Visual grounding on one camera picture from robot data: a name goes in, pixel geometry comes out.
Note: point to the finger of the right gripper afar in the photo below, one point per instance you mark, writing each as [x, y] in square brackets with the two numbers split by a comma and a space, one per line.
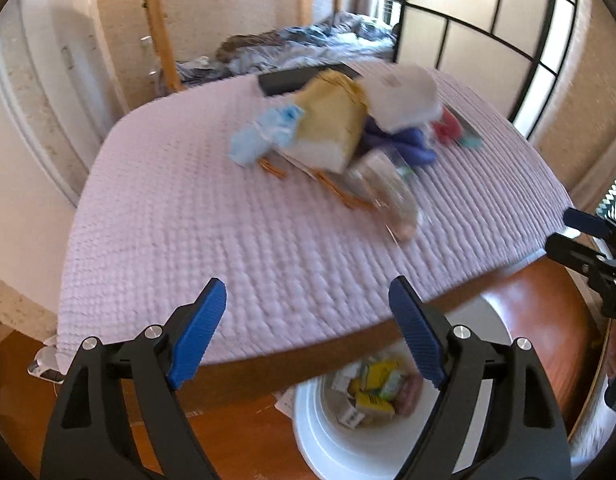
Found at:
[577, 257]

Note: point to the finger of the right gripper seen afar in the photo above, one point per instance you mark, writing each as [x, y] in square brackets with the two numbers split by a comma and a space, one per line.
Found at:
[587, 223]

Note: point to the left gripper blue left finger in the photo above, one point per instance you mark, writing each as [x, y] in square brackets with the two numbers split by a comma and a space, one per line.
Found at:
[160, 359]

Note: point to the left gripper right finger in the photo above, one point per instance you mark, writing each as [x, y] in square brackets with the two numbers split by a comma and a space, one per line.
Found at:
[452, 358]

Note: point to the pink Japanese medicine box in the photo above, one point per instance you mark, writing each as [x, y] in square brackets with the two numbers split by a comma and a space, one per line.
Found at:
[408, 395]

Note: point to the green Doublemint gum bottle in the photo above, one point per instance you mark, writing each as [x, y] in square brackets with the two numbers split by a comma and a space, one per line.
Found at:
[392, 386]

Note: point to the yellow Babo tissue pack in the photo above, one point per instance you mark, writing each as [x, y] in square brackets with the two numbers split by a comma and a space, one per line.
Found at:
[375, 375]

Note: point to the yellow green packet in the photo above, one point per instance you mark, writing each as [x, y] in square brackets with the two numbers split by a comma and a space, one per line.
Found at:
[369, 404]

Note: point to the white yellow small box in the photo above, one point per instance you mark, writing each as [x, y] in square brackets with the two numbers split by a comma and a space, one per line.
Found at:
[342, 378]

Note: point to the white blue medicine box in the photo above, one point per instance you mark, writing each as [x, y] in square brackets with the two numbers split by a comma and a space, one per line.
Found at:
[349, 416]

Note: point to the white trash bin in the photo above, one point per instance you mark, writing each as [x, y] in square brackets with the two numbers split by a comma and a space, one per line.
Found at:
[378, 447]

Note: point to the teal grey sponge block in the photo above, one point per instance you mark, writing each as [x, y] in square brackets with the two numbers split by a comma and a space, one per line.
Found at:
[469, 137]

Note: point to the pink U-shaped foam piece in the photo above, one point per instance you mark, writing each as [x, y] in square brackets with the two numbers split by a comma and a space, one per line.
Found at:
[447, 128]

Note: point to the clear snack packet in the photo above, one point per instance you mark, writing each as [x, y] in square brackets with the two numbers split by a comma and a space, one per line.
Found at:
[384, 179]

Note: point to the dark blue foam roller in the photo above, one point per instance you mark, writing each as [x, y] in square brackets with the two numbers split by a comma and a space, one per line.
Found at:
[409, 143]

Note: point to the lavender quilted bed cover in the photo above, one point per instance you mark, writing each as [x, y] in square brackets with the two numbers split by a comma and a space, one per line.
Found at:
[164, 210]

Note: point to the black framed sliding screen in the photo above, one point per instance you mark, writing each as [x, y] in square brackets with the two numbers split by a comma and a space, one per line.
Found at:
[512, 53]

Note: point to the white cloth bag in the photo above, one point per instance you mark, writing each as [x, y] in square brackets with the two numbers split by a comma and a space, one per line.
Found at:
[402, 97]

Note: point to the yellow paper bag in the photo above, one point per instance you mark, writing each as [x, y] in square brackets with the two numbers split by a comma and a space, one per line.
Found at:
[334, 111]

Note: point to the black flat box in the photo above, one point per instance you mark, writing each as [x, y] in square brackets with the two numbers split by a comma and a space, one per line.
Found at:
[287, 81]

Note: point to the blue rumpled bedding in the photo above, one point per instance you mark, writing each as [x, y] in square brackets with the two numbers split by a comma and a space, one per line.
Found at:
[340, 37]

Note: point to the white wardrobe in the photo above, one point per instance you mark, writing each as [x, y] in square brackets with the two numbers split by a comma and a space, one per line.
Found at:
[58, 83]

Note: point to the white charger with cable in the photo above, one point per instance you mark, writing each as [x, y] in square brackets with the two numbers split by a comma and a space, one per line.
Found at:
[45, 365]

